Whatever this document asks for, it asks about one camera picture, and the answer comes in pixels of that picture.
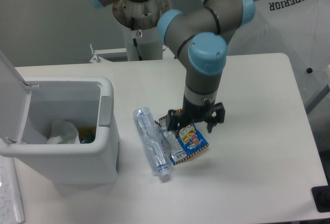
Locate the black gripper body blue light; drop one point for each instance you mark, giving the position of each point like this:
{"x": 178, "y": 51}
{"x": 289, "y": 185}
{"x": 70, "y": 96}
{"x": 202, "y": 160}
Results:
{"x": 192, "y": 113}

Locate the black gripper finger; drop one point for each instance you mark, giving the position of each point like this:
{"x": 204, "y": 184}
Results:
{"x": 217, "y": 116}
{"x": 174, "y": 121}

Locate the blue snack wrapper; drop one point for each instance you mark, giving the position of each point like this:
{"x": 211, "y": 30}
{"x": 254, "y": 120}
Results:
{"x": 179, "y": 149}

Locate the crushed clear plastic bottle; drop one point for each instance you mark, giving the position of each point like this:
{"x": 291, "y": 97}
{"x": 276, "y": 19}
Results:
{"x": 151, "y": 140}

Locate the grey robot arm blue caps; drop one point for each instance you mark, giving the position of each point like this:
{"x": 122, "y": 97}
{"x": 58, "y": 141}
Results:
{"x": 196, "y": 41}

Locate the white plastic trash can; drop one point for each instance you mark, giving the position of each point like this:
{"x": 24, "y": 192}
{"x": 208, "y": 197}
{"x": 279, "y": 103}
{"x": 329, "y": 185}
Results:
{"x": 84, "y": 102}

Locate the yellow green trash item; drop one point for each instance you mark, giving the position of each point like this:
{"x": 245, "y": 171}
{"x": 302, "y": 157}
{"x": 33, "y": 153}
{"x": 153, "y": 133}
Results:
{"x": 86, "y": 134}

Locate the white crumpled paper trash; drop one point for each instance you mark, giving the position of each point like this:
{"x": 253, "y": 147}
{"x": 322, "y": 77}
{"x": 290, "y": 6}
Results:
{"x": 63, "y": 132}

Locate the white trash can lid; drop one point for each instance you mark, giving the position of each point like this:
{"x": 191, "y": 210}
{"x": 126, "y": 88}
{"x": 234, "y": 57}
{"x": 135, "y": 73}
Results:
{"x": 15, "y": 102}

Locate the white umbrella with lettering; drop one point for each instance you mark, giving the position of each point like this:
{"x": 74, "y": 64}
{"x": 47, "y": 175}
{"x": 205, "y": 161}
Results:
{"x": 296, "y": 28}

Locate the black device at table edge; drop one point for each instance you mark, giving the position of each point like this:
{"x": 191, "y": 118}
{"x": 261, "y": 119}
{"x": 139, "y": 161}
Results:
{"x": 321, "y": 198}

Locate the paper sheet in sleeve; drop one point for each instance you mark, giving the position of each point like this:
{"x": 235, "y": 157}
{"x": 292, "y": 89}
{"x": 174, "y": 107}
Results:
{"x": 12, "y": 210}

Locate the white metal base bracket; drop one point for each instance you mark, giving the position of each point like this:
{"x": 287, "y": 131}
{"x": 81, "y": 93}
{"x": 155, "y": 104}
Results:
{"x": 120, "y": 54}

